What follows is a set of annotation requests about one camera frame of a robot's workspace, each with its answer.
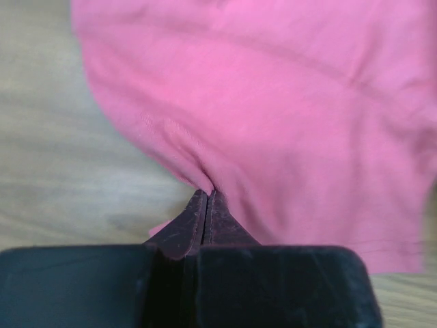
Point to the salmon pink t-shirt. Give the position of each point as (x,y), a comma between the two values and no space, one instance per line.
(315,119)

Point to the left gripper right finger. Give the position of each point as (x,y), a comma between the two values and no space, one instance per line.
(243,284)

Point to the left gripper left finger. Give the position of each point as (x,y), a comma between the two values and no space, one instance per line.
(135,285)

